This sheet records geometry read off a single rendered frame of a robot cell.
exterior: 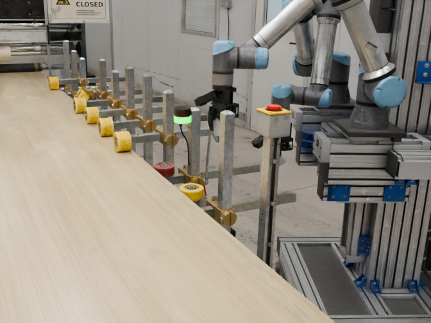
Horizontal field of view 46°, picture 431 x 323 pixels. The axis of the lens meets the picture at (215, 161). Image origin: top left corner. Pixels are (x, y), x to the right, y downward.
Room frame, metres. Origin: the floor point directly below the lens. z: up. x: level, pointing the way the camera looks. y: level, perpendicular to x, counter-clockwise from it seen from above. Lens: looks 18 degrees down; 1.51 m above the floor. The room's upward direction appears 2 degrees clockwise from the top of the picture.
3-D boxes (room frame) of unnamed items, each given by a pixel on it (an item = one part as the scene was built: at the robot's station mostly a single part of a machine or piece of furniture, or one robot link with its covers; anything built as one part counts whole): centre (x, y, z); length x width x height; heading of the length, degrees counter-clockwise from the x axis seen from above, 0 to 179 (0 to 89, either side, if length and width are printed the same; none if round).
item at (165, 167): (1.80, 0.19, 0.85); 0.08 x 0.08 x 0.11
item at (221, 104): (1.81, -0.02, 1.15); 0.09 x 0.08 x 0.12; 47
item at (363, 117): (1.97, -0.60, 1.09); 0.15 x 0.15 x 0.10
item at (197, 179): (1.83, 0.09, 0.85); 0.14 x 0.06 x 0.05; 27
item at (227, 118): (1.59, -0.03, 0.92); 0.04 x 0.04 x 0.48; 27
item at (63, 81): (3.43, 0.85, 0.95); 0.50 x 0.04 x 0.04; 117
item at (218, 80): (1.81, -0.02, 1.23); 0.08 x 0.08 x 0.05
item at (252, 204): (1.67, -0.10, 0.81); 0.44 x 0.03 x 0.04; 117
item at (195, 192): (1.58, 0.08, 0.85); 0.08 x 0.08 x 0.11
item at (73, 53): (3.59, 1.00, 0.88); 0.04 x 0.04 x 0.48; 27
